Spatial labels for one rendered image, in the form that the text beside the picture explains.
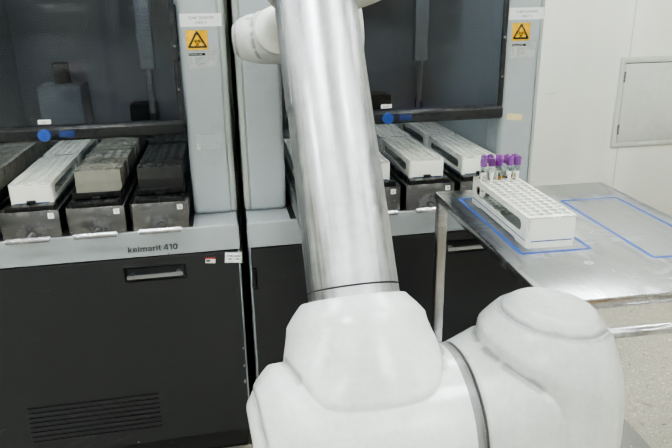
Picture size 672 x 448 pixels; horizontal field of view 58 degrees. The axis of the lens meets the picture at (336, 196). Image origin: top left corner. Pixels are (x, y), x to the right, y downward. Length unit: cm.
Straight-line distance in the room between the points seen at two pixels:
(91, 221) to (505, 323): 117
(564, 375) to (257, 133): 115
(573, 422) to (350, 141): 35
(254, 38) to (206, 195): 51
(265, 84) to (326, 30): 90
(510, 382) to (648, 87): 287
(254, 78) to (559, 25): 185
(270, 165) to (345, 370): 110
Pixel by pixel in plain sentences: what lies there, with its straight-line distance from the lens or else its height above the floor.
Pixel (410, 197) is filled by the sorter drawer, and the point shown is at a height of 77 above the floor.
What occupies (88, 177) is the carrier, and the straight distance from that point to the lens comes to 165.
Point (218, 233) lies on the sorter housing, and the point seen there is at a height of 71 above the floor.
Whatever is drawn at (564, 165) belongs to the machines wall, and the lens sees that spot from 325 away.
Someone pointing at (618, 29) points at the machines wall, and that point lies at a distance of 327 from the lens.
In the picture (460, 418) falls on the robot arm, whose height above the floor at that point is 90.
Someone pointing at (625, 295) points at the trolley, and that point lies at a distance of 108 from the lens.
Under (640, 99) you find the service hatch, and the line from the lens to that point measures 340.
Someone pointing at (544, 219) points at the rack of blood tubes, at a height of 88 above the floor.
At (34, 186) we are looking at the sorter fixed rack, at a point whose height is 86.
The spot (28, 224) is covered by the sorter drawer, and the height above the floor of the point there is 77.
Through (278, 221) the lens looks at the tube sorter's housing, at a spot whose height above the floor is 73.
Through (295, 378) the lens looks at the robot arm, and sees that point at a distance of 61.
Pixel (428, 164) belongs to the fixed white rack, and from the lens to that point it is 166.
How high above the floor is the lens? 127
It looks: 18 degrees down
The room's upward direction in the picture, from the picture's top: 1 degrees counter-clockwise
